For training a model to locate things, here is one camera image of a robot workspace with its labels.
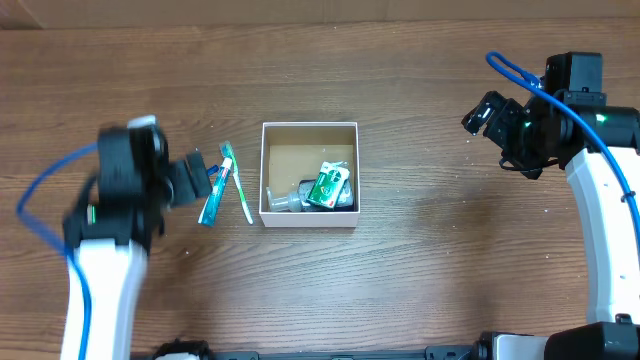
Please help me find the blue disposable razor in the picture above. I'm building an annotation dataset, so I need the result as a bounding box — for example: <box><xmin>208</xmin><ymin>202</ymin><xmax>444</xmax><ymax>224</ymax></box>
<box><xmin>207</xmin><ymin>165</ymin><xmax>219</xmax><ymax>176</ymax></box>

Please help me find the clear bottle dark liquid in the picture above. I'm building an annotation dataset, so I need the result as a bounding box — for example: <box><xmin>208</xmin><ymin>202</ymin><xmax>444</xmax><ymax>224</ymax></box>
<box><xmin>266</xmin><ymin>180</ymin><xmax>355</xmax><ymax>213</ymax></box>

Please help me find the green white small packet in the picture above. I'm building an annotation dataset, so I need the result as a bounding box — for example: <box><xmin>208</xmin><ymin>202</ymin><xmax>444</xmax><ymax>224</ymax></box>
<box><xmin>306</xmin><ymin>161</ymin><xmax>354</xmax><ymax>210</ymax></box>

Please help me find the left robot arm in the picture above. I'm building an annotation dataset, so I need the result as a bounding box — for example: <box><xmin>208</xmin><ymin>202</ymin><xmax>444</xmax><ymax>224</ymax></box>
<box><xmin>61</xmin><ymin>124</ymin><xmax>212</xmax><ymax>359</ymax></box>

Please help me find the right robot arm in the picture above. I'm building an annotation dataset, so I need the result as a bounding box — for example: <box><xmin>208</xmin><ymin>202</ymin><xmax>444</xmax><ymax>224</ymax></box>
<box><xmin>462</xmin><ymin>89</ymin><xmax>639</xmax><ymax>359</ymax></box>

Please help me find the teal toothpaste tube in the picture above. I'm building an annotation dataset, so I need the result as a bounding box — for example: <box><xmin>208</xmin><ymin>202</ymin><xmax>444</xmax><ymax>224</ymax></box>
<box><xmin>198</xmin><ymin>157</ymin><xmax>232</xmax><ymax>227</ymax></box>

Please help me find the green white toothbrush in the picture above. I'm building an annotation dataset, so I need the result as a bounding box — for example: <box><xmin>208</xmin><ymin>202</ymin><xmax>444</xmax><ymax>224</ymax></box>
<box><xmin>219</xmin><ymin>141</ymin><xmax>254</xmax><ymax>225</ymax></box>

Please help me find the white cardboard box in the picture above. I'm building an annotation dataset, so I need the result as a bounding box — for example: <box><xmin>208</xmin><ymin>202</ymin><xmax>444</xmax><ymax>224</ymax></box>
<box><xmin>259</xmin><ymin>122</ymin><xmax>360</xmax><ymax>228</ymax></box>

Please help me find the blue left cable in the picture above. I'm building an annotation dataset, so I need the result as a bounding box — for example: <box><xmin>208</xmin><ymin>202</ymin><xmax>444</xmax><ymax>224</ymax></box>
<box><xmin>15</xmin><ymin>142</ymin><xmax>101</xmax><ymax>360</ymax></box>

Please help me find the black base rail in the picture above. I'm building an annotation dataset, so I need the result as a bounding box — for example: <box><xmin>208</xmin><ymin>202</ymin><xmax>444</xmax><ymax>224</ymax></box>
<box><xmin>141</xmin><ymin>339</ymin><xmax>474</xmax><ymax>360</ymax></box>

